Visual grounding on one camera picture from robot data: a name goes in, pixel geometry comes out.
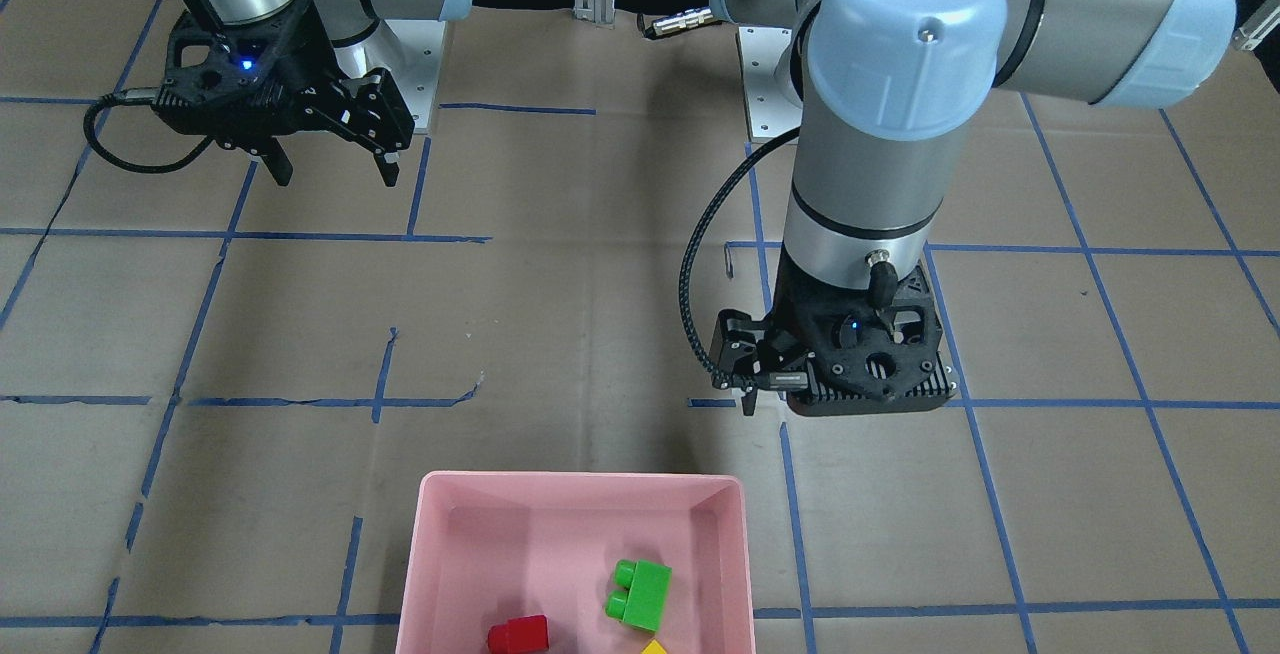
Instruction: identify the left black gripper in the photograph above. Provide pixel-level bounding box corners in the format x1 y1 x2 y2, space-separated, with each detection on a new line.
710 308 801 417

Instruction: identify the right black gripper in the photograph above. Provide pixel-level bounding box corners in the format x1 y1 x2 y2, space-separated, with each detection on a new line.
210 35 413 186

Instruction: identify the green toy block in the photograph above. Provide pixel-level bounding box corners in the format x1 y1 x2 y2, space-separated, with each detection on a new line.
602 559 673 634

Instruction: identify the red toy block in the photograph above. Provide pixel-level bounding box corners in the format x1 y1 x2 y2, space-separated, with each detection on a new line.
486 614 550 654

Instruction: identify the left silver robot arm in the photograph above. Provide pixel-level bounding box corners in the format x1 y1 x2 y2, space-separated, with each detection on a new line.
678 0 1236 416

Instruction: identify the pink plastic box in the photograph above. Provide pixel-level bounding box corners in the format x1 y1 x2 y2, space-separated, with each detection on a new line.
396 471 756 653

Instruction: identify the brown paper table mat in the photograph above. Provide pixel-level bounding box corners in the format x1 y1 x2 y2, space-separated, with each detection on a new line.
3 0 1277 653

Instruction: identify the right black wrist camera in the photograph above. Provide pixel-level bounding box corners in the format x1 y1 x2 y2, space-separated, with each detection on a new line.
151 3 339 142

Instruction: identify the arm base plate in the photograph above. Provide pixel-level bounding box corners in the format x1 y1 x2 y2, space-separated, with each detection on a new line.
385 19 449 134
737 26 803 145

